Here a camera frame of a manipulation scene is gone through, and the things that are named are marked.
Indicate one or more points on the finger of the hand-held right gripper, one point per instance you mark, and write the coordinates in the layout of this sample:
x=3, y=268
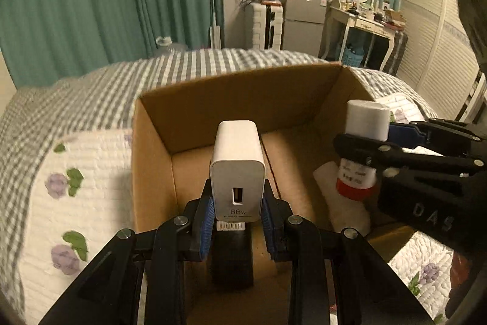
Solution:
x=365, y=153
x=407, y=134

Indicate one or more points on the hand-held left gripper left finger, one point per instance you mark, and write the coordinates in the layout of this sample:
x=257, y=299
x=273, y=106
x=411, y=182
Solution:
x=206, y=224

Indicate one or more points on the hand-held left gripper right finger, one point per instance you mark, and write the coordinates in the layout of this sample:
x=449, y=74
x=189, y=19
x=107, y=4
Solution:
x=267, y=224

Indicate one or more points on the white bottle with red band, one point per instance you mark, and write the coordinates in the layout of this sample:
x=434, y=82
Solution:
x=367, y=119

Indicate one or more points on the white charger block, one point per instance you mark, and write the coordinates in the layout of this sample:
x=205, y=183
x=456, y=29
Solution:
x=236, y=165

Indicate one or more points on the cardboard box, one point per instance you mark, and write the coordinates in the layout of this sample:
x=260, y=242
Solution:
x=228, y=96

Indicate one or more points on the black box with white label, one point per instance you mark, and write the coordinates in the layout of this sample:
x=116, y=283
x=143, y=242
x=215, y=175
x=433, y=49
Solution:
x=232, y=260

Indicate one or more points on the white folded cloth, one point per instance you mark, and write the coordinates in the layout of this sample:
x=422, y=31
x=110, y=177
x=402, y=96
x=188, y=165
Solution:
x=348, y=210

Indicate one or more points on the dark striped stool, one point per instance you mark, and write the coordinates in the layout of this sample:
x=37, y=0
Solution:
x=397, y=51

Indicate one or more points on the blue plastic basket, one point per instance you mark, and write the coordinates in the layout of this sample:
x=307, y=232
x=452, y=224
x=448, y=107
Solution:
x=354, y=56

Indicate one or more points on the white louvred wardrobe doors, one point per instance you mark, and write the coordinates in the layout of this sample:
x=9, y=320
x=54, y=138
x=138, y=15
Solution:
x=430, y=39

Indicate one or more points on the white dressing table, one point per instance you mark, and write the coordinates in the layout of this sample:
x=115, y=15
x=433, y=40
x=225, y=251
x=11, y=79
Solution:
x=355, y=20

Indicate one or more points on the grey fridge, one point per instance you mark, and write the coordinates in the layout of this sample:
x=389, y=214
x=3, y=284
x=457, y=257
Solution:
x=302, y=20

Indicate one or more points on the white suitcase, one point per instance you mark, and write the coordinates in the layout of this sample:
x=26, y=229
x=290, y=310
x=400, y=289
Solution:
x=262, y=26

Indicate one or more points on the grey gingham blanket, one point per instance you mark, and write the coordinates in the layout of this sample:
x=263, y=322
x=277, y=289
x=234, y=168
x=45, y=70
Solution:
x=95, y=96

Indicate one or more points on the clear water jug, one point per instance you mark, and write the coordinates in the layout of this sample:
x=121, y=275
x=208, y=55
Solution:
x=167, y=51

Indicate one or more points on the white mop pole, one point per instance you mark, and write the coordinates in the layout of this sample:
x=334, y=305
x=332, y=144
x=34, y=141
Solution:
x=214, y=24

